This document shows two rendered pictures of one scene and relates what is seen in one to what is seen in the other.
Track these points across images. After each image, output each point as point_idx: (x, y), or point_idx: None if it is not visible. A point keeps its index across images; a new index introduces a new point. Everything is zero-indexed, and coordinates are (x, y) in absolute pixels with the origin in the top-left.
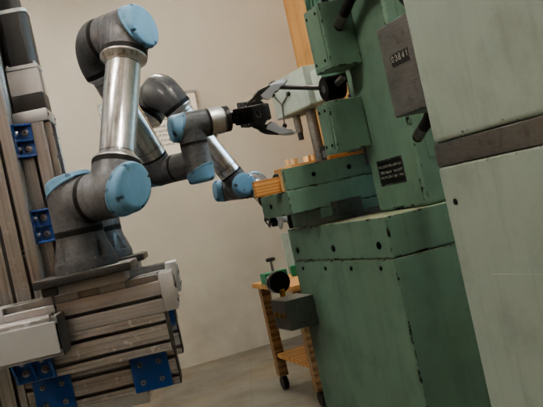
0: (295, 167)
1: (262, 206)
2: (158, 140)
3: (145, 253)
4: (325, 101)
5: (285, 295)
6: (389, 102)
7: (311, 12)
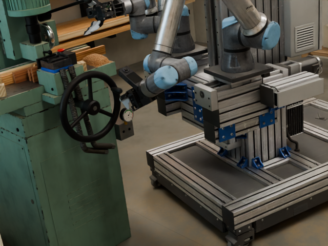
0: (79, 46)
1: (115, 66)
2: (157, 4)
3: (214, 73)
4: (50, 19)
5: (123, 122)
6: None
7: None
